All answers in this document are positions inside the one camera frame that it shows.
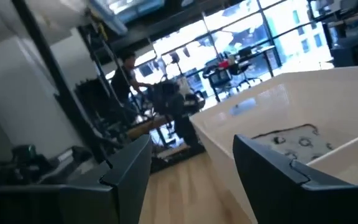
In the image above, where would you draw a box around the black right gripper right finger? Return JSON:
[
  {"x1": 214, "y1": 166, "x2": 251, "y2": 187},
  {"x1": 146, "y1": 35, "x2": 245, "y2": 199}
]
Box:
[{"x1": 233, "y1": 134, "x2": 358, "y2": 224}]

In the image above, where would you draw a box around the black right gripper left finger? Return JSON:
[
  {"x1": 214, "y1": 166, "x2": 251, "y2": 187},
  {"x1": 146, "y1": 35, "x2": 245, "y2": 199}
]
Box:
[{"x1": 0, "y1": 134, "x2": 154, "y2": 224}]

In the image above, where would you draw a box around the white gauze packet ring print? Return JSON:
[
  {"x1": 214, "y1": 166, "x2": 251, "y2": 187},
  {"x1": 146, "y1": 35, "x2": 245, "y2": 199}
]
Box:
[{"x1": 252, "y1": 123, "x2": 338, "y2": 164}]

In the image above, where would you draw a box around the white perforated plastic basket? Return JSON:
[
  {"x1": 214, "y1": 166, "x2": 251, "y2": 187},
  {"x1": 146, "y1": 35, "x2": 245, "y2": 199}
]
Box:
[{"x1": 190, "y1": 63, "x2": 358, "y2": 224}]

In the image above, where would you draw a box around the person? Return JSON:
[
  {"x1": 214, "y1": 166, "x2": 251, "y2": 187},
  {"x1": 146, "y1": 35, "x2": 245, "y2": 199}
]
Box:
[{"x1": 109, "y1": 50, "x2": 155, "y2": 125}]

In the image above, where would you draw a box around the black office chair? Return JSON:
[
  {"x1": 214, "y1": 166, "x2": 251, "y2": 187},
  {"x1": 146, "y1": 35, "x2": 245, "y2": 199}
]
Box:
[{"x1": 208, "y1": 68, "x2": 234, "y2": 94}]

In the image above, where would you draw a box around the black background robot station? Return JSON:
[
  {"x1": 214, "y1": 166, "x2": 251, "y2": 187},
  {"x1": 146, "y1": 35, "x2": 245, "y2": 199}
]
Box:
[{"x1": 147, "y1": 79, "x2": 206, "y2": 149}]

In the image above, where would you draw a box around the black device green light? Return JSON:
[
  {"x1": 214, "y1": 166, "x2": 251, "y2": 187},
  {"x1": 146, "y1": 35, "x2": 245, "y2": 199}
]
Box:
[{"x1": 330, "y1": 32, "x2": 358, "y2": 68}]

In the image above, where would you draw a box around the black metal frame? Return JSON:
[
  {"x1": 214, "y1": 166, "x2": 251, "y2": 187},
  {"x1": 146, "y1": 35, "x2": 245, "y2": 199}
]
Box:
[{"x1": 11, "y1": 0, "x2": 114, "y2": 169}]

